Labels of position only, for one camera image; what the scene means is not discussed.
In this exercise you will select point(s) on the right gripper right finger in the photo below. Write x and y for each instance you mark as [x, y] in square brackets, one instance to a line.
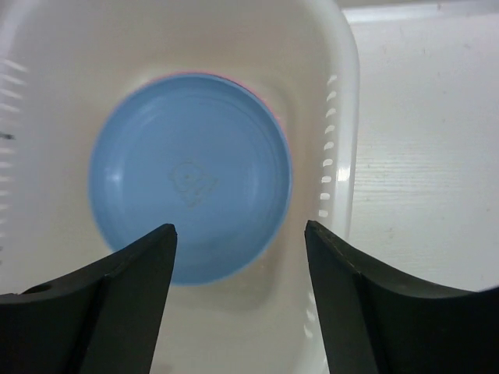
[375, 318]

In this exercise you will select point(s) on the white plastic bin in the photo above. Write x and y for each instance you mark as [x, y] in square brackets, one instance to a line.
[66, 65]

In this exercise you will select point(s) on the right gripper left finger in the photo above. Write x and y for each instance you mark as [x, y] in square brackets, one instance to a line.
[102, 318]

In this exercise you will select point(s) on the blue plate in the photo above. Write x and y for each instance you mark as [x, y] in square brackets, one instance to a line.
[203, 153]

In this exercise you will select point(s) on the pink plate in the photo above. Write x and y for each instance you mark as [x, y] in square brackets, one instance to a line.
[253, 85]

